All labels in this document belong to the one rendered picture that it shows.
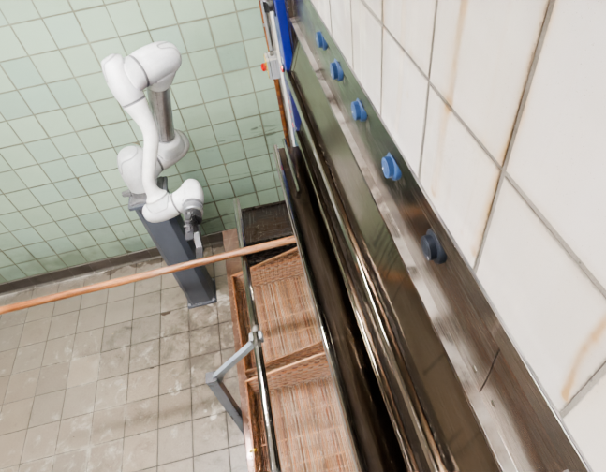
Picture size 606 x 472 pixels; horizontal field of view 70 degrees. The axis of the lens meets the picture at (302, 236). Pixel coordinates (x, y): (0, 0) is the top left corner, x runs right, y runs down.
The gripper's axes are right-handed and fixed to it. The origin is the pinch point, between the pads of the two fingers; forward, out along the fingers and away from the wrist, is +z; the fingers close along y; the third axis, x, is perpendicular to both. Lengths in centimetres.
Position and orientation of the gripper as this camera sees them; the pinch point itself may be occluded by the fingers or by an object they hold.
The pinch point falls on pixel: (195, 248)
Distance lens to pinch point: 183.7
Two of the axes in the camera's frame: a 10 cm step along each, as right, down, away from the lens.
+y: 1.2, 6.5, 7.5
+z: 2.0, 7.2, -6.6
